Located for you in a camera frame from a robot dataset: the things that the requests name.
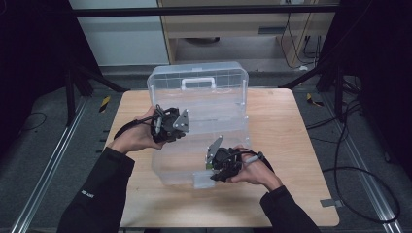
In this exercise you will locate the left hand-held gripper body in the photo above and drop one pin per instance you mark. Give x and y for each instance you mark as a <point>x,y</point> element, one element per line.
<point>168,124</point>

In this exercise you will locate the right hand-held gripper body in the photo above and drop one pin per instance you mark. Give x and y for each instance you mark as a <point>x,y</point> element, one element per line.
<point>226,160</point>

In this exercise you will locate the clear plastic storage box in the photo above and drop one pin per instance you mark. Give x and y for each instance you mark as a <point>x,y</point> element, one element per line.
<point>200,97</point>

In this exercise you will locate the person's right hand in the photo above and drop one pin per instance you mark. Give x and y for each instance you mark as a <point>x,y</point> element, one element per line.
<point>256,171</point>

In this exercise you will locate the person's left hand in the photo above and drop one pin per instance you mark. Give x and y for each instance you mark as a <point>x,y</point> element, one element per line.
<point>136,137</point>

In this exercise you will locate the yellow black striped tape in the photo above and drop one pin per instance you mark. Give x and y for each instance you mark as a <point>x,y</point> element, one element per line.
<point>312,99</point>
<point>104,103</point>

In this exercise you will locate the white cabinet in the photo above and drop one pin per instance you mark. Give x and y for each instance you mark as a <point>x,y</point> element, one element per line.
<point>123,39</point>

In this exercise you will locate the black metal stand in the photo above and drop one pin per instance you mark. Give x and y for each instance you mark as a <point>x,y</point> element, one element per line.
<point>73,93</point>
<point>335,84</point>

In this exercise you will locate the grey tape piece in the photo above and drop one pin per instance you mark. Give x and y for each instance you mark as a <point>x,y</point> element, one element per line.
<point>330,203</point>

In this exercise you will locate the wooden office desk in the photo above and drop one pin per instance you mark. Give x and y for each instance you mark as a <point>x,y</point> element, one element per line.
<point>226,24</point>

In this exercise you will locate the black horizontal metal bar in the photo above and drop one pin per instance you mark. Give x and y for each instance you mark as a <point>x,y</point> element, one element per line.
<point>194,10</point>

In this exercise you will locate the dark curtain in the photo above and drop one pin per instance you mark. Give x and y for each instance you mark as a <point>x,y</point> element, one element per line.
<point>382,64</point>
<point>29,64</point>

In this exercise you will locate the aluminium floor rail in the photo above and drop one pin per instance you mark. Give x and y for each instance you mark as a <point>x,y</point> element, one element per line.
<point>48,165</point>
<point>366,165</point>

